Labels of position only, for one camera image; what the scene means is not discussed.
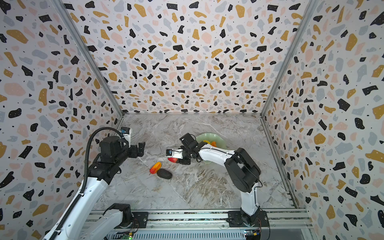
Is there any orange red fake mango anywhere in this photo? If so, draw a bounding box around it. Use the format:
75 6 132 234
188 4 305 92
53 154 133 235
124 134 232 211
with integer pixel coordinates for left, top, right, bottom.
150 162 162 175

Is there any light green wavy fruit bowl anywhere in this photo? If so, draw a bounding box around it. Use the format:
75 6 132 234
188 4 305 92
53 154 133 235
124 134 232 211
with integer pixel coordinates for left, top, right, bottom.
196 133 230 166

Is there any black corrugated cable hose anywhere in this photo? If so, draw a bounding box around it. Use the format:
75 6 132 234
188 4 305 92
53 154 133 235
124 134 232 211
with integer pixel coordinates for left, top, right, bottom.
55 126 124 240

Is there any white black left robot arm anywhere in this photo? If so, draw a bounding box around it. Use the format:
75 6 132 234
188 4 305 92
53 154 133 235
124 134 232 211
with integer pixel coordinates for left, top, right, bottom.
44 136 146 240

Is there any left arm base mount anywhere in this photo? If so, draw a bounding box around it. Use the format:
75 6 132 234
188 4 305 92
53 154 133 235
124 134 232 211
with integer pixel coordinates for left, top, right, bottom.
103 203 149 230

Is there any dark fake avocado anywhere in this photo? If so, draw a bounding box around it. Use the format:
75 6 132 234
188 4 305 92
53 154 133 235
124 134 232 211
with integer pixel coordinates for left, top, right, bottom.
157 169 173 180

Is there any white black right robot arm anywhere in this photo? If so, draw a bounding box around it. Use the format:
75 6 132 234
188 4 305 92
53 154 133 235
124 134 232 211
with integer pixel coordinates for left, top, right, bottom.
177 133 263 217

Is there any white slotted cable duct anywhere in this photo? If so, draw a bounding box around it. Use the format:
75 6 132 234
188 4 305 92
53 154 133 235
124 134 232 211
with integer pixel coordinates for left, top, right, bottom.
105 230 246 240

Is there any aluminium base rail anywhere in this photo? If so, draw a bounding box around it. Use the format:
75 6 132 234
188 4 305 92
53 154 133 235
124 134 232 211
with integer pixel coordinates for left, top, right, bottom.
77 208 314 233

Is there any aluminium corner post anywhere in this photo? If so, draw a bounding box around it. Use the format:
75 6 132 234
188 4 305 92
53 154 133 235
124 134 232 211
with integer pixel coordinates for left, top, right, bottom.
51 1 124 118
261 0 319 120

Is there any red fake strawberry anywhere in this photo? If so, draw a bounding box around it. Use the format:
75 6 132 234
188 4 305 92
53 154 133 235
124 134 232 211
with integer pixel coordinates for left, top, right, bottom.
168 158 180 164

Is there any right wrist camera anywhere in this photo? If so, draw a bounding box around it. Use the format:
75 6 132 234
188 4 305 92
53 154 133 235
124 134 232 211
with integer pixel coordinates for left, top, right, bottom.
166 149 183 159

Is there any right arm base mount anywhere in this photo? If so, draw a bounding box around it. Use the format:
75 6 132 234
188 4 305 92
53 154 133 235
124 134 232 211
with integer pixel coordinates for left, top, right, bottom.
226 210 269 228

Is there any aluminium corner post left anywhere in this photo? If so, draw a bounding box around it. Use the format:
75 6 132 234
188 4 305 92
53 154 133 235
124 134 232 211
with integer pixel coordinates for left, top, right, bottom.
51 1 124 118

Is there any aluminium corner post right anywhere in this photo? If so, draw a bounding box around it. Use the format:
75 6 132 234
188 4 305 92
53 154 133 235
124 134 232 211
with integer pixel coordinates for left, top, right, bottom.
261 0 319 120

